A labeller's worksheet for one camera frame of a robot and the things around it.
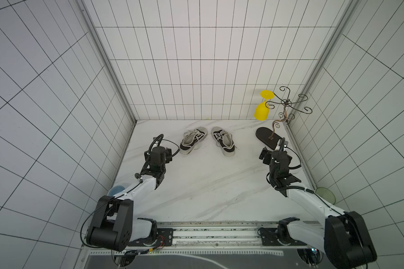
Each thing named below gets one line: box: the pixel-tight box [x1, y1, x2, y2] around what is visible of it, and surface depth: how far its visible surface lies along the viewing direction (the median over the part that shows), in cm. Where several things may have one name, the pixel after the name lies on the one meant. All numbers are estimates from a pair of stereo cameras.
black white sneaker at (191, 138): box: [179, 126, 208, 155], surface depth 102 cm
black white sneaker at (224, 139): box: [211, 126, 236, 157], surface depth 102 cm
